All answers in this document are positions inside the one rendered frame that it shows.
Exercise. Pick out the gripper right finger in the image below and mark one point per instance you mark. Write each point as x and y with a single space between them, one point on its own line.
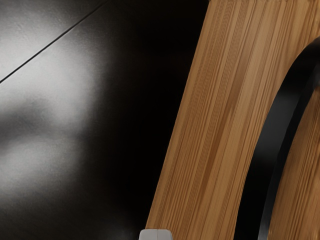
165 235

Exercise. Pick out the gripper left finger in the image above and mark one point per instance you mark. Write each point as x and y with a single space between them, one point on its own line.
149 235

